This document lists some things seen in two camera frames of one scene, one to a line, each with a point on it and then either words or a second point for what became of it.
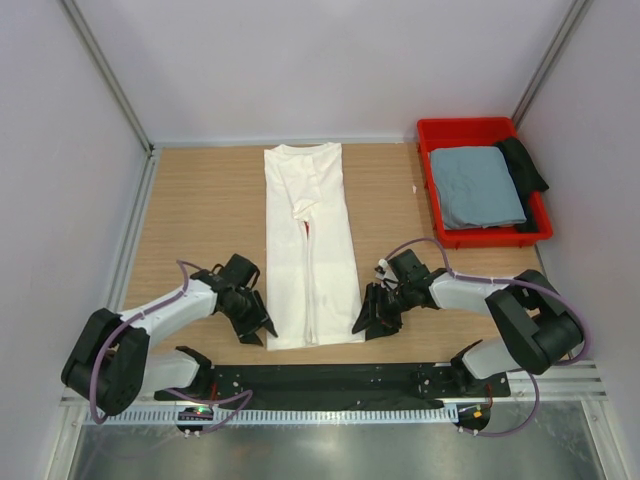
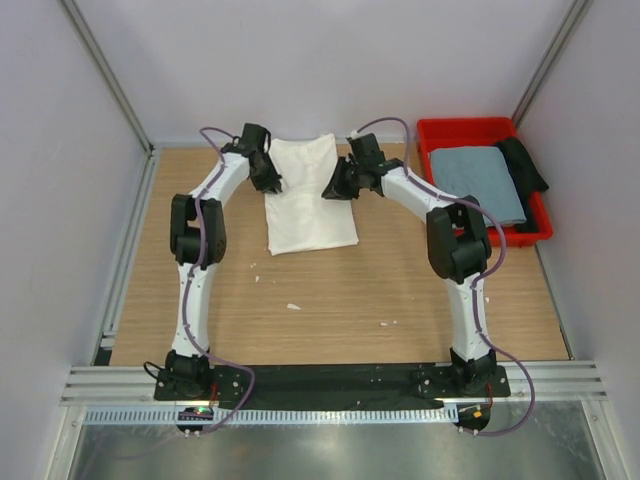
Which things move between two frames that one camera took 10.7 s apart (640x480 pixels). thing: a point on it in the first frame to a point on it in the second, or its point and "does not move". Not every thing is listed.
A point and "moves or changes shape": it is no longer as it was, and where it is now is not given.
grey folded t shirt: x=475 y=187 does not move
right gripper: x=388 y=323 to x=336 y=188
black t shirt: x=526 y=177 does not move
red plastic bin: x=474 y=132 does not move
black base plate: x=336 y=386 does not move
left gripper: x=259 y=316 to x=272 y=183
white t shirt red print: x=313 y=280 moves or changes shape
